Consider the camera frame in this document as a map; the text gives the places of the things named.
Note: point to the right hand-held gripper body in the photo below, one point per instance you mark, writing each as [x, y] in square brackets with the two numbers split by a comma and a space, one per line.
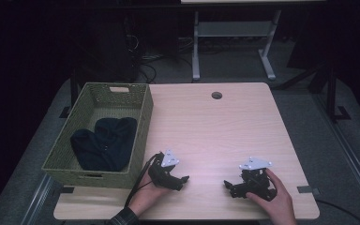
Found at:
[258, 182]

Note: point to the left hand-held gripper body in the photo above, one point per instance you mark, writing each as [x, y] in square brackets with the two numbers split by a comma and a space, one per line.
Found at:
[162, 175]

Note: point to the dark cloth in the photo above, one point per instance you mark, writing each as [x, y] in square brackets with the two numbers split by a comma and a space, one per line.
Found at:
[106, 146]

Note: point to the green woven basket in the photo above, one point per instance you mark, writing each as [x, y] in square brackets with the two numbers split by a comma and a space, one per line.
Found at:
[61, 150]

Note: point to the person's left hand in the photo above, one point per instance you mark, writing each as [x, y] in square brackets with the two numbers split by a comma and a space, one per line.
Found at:
[147, 195]

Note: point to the person's right hand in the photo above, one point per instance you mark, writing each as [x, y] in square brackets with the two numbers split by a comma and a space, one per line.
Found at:
[278, 203]

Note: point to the grey tape piece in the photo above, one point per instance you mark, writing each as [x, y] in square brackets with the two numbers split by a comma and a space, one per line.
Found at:
[307, 189]

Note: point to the black tape piece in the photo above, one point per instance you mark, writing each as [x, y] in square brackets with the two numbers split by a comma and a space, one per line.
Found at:
[66, 189]

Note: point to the black metal stand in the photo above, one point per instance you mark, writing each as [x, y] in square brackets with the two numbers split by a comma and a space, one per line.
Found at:
[332, 93]
[72, 93]

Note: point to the aluminium floor rail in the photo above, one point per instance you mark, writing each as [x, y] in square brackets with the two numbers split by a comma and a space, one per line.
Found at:
[347, 150]
[37, 200]

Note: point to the white metal desk frame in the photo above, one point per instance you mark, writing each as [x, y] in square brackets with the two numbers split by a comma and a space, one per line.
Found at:
[234, 29]

